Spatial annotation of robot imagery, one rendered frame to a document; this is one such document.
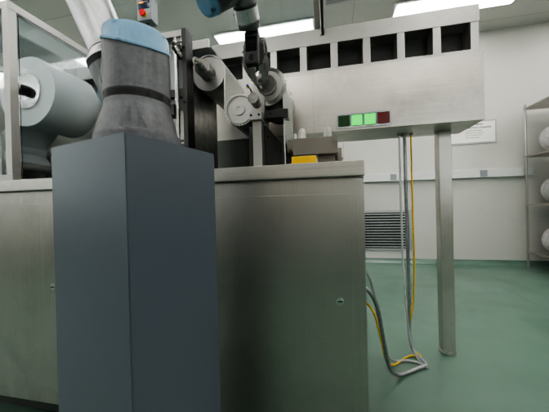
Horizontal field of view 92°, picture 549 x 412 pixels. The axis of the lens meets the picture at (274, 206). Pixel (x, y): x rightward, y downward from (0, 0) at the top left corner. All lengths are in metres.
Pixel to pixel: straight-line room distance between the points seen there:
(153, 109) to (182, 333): 0.40
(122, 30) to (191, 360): 0.59
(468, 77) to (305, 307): 1.23
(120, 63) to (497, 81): 4.17
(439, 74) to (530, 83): 3.04
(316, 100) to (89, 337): 1.27
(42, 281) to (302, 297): 0.92
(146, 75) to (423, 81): 1.23
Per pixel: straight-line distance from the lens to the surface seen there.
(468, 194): 4.02
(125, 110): 0.54
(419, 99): 1.48
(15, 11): 1.65
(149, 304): 0.48
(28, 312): 1.37
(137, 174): 0.45
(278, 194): 0.77
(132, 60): 0.58
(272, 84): 1.12
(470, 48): 1.63
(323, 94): 1.45
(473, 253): 4.09
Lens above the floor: 0.79
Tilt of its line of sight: level
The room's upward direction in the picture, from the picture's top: 1 degrees counter-clockwise
